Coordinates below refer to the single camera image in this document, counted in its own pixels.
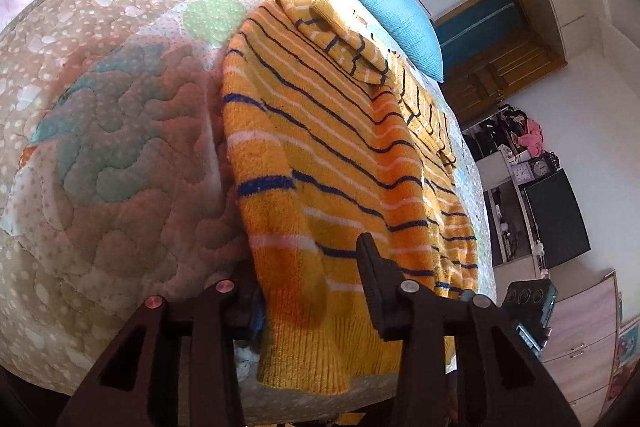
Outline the black monitor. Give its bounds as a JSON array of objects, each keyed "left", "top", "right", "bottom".
[{"left": 524, "top": 169, "right": 591, "bottom": 269}]

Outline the yellow striped knit sweater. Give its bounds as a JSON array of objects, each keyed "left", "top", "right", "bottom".
[{"left": 222, "top": 0, "right": 478, "bottom": 395}]

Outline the quilted heart-pattern bedspread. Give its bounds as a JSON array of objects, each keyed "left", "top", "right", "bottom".
[{"left": 0, "top": 0, "right": 497, "bottom": 423}]

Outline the small desk clock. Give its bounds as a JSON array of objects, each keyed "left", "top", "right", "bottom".
[{"left": 529, "top": 155, "right": 553, "bottom": 179}]

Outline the pink wooden drawer cabinet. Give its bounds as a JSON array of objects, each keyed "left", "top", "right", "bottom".
[{"left": 541, "top": 272, "right": 618, "bottom": 426}]

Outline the blue knit cushion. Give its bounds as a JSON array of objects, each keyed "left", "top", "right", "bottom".
[{"left": 359, "top": 0, "right": 445, "bottom": 82}]

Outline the pile of clothes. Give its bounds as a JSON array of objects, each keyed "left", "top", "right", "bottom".
[{"left": 462, "top": 104, "right": 544, "bottom": 160}]

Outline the white shelf desk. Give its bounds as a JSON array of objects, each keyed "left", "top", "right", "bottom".
[{"left": 476, "top": 150, "right": 540, "bottom": 303}]

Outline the purple alarm clock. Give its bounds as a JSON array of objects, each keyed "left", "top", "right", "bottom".
[{"left": 511, "top": 161, "right": 535, "bottom": 185}]

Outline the wooden door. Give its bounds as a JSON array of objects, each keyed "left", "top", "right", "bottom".
[{"left": 435, "top": 0, "right": 566, "bottom": 128}]

